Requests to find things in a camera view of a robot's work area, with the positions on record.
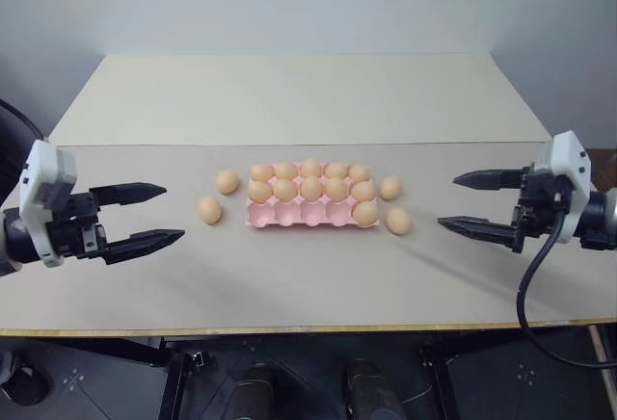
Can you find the pink egg tray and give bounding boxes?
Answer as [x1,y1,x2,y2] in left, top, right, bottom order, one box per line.
[245,161,382,230]

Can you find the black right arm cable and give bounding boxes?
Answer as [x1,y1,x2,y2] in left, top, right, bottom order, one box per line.
[516,191,617,369]

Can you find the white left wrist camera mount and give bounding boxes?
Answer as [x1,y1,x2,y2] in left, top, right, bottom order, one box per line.
[18,139,78,269]

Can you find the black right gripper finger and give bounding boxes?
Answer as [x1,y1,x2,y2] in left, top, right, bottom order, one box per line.
[437,215,524,254]
[452,167,529,193]

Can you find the black table frame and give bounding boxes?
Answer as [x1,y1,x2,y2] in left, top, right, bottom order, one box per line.
[115,328,457,420]

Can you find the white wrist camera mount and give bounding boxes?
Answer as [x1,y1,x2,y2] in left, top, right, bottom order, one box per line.
[18,139,78,269]
[536,130,594,246]

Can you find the dark rounded shape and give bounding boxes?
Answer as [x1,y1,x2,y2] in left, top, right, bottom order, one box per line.
[0,348,53,414]
[229,362,286,420]
[342,358,407,420]

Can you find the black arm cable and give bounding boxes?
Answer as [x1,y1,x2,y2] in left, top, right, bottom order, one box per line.
[0,98,51,144]
[516,191,617,369]

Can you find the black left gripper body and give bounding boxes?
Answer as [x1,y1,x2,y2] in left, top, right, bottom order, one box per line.
[46,189,109,261]

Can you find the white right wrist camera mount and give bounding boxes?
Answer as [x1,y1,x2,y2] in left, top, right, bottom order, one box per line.
[536,130,594,246]

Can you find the brown wooden object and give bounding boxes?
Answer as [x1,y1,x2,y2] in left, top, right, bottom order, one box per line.
[587,146,617,191]

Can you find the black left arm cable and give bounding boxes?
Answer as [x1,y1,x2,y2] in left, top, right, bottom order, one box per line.
[0,98,51,144]

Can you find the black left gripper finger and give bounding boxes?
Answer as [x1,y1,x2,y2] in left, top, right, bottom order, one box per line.
[102,228,187,267]
[89,180,168,209]

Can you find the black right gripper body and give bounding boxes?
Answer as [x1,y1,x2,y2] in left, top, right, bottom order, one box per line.
[510,164,571,253]

